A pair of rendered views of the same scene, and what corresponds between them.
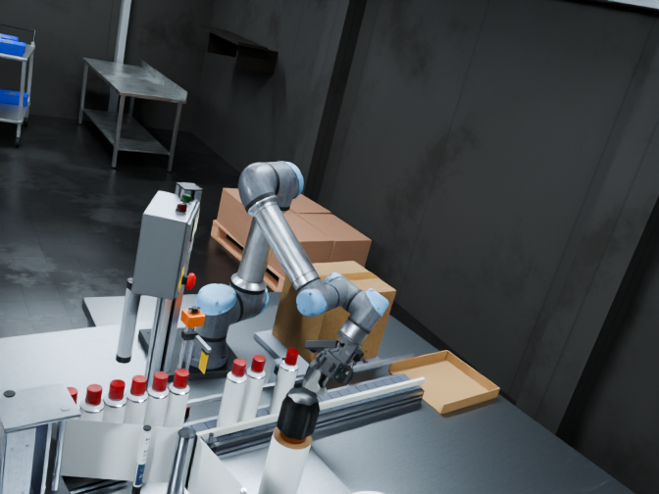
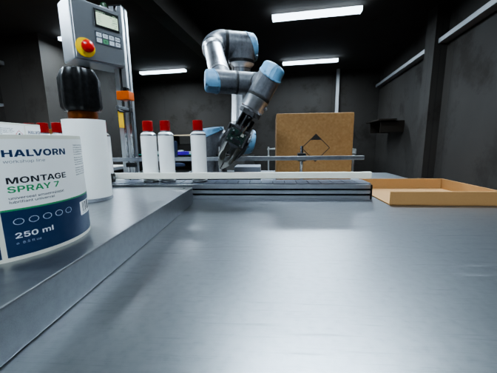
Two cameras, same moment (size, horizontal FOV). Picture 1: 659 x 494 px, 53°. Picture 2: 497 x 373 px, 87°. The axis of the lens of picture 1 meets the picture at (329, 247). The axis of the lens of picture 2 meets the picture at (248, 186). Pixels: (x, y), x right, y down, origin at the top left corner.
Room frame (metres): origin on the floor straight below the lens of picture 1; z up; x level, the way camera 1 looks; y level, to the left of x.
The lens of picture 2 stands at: (1.09, -0.74, 1.01)
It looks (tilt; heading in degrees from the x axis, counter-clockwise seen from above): 10 degrees down; 47
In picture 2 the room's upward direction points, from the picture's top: 1 degrees counter-clockwise
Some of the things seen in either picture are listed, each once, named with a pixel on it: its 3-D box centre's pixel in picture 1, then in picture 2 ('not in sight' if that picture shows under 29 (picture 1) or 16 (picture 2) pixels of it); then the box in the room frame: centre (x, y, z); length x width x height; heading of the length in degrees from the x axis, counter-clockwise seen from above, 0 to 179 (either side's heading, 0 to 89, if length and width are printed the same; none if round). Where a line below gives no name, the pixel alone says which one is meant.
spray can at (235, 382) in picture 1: (232, 395); (149, 152); (1.47, 0.14, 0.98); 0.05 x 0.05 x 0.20
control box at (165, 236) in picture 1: (167, 244); (93, 37); (1.39, 0.36, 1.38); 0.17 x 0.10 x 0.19; 8
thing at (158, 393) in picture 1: (154, 411); not in sight; (1.32, 0.30, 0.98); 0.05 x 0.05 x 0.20
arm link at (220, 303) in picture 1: (215, 309); (212, 140); (1.84, 0.29, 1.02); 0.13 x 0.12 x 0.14; 150
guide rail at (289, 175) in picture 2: (292, 414); (202, 175); (1.57, -0.02, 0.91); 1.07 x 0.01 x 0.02; 133
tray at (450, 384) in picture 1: (444, 379); (418, 189); (2.08, -0.51, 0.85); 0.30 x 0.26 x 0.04; 133
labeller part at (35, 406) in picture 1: (35, 405); not in sight; (1.04, 0.46, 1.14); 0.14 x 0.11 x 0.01; 133
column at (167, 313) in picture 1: (167, 312); (126, 103); (1.47, 0.35, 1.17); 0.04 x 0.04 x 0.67; 43
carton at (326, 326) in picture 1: (332, 312); (309, 146); (2.10, -0.07, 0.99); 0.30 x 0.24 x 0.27; 132
